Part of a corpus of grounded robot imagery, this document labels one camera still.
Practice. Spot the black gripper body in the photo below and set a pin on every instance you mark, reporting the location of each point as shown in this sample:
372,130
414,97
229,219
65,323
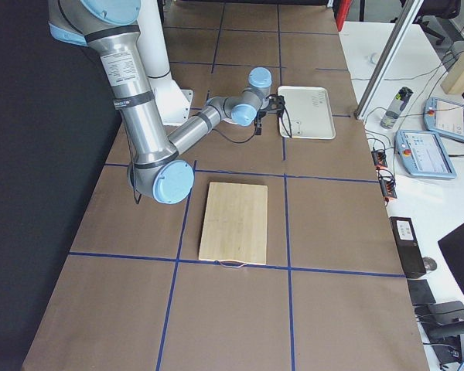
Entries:
261,115

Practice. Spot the black power box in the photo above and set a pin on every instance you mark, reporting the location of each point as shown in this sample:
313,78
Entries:
407,247

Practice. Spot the wooden cutting board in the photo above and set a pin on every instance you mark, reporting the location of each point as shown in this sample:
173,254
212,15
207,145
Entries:
235,225

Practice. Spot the clear water bottle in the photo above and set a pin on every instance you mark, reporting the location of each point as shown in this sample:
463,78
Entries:
398,104

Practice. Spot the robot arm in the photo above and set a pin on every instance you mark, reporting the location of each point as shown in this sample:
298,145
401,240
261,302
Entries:
128,37

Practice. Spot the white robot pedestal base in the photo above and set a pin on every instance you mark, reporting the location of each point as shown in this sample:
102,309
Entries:
173,102

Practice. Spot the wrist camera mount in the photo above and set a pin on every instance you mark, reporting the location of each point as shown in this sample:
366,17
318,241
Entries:
275,105

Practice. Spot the near teach pendant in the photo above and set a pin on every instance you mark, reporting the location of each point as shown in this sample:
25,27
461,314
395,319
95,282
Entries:
423,155

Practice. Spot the teach pendant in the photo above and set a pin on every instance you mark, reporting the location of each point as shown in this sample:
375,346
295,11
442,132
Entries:
423,155
444,117

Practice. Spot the aluminium frame post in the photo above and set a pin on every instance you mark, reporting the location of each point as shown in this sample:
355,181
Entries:
401,26

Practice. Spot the far teach pendant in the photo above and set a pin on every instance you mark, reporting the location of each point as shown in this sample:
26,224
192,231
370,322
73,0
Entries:
444,117

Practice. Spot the orange black connector strip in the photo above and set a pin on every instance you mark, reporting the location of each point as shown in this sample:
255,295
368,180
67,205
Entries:
385,177

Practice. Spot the cream bear serving tray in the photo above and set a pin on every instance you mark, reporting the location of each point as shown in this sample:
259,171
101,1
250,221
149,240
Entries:
307,113

